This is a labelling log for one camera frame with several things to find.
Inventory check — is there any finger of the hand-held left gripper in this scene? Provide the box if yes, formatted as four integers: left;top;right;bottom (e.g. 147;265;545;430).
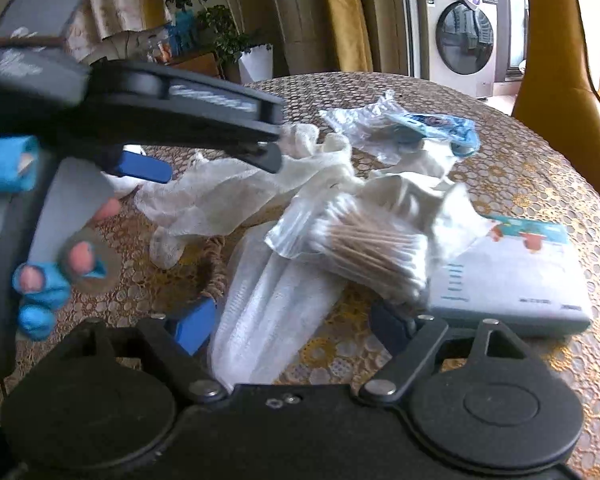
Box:
150;66;287;174
97;144;174;184

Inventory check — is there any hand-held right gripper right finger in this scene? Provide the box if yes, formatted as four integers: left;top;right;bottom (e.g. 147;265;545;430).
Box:
358;302;531;405

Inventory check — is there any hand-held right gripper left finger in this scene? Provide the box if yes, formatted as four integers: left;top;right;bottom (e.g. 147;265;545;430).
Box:
80;299;229;405

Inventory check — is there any white gauze cloth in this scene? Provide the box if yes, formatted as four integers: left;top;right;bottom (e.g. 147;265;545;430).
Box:
134;122;353;271

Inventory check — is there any person's left hand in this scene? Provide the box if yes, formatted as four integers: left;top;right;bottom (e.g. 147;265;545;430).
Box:
0;135;124;343

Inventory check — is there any white planter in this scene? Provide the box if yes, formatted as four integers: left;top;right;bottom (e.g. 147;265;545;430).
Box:
237;44;276;85

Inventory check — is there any cotton swab bag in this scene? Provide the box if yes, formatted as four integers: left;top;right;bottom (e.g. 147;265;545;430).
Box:
265;192;431;306

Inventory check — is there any white packaged cloth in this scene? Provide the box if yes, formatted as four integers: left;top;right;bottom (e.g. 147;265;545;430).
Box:
207;220;348;387

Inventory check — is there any green potted plant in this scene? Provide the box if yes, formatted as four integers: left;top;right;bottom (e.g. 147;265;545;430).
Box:
164;0;273;68

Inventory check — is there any clear toy bag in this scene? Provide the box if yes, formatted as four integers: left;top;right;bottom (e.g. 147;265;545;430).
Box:
94;30;173;65

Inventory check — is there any beige column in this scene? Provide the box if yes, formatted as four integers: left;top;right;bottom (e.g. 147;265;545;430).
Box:
265;0;331;80

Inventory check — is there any white and teal box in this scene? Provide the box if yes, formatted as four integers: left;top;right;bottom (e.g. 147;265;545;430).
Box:
425;212;593;338

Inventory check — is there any clear plastic bag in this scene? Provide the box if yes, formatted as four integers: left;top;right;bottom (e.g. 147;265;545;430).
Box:
319;89;411;163

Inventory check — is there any yellow curtain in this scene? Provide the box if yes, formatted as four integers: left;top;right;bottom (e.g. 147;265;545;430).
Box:
319;0;376;75

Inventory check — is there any white washing machine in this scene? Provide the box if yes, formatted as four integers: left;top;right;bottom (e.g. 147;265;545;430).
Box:
414;0;501;100

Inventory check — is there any yellow chair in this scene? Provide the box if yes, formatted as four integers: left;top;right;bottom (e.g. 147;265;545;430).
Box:
511;0;600;213

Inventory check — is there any printed wall cloth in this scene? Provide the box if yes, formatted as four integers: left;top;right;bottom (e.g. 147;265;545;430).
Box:
72;0;153;58

